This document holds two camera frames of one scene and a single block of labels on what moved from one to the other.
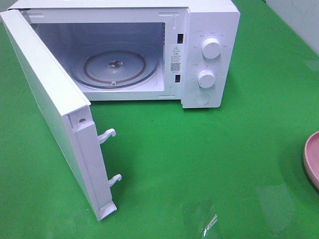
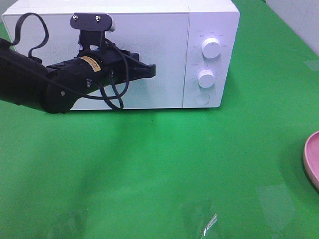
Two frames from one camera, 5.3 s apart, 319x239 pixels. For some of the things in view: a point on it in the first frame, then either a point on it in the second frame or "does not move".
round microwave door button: [202, 98] does not move
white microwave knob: [206, 78] does not move
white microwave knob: [211, 48] does not move
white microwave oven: [69, 112] → [158, 38]
